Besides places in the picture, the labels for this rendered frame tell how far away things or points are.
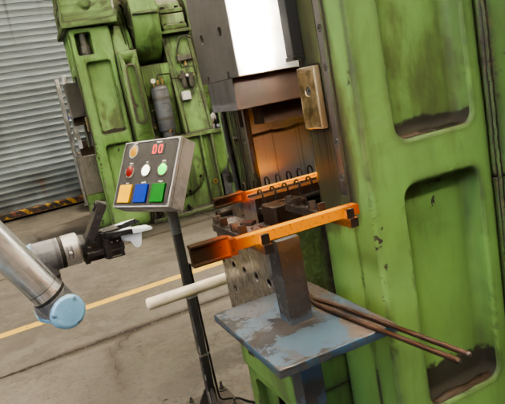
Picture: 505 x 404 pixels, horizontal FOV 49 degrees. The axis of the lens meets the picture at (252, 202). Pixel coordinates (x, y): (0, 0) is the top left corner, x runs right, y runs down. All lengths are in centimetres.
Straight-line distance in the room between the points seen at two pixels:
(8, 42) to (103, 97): 334
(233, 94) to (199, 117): 506
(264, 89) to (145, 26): 496
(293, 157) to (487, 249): 76
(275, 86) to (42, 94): 803
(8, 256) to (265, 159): 98
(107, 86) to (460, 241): 534
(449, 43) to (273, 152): 73
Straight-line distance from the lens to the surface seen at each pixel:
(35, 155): 959
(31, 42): 970
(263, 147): 204
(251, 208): 178
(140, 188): 224
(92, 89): 660
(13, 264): 147
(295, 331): 134
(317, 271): 172
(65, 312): 151
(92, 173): 680
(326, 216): 123
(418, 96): 163
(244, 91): 172
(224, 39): 172
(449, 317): 180
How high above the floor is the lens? 133
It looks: 11 degrees down
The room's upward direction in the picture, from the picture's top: 11 degrees counter-clockwise
